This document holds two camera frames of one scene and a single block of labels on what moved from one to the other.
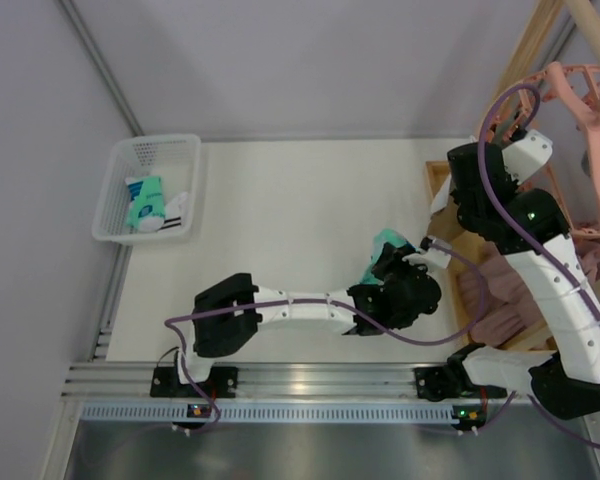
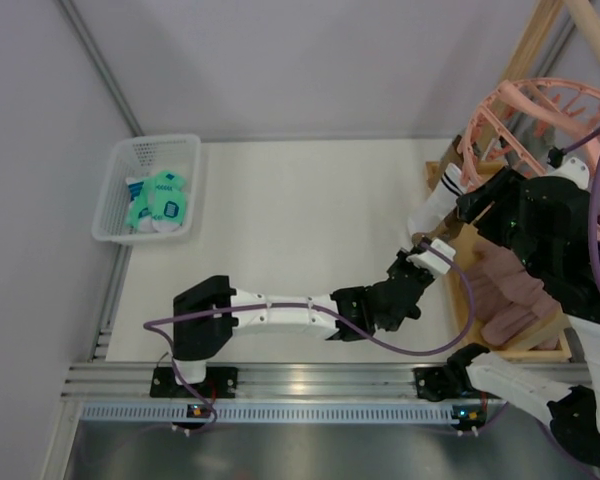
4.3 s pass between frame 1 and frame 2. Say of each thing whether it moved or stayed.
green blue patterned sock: stayed
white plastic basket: stayed
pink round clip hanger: moved
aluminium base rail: stayed
